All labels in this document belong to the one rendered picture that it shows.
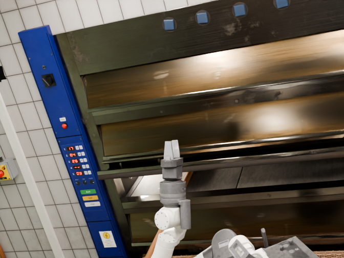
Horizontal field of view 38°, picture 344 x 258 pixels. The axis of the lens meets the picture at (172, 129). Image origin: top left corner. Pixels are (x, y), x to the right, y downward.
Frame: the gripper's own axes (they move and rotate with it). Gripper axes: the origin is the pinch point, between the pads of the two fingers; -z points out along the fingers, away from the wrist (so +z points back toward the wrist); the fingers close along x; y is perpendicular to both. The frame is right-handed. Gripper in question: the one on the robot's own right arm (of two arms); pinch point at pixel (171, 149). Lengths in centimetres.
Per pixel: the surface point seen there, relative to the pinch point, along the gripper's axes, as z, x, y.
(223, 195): 27, -77, -4
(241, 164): 10, -54, -16
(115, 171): 13, -58, 44
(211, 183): 23, -90, 4
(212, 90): -22, -51, -5
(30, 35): -51, -44, 79
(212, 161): 9, -54, -3
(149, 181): 23, -100, 41
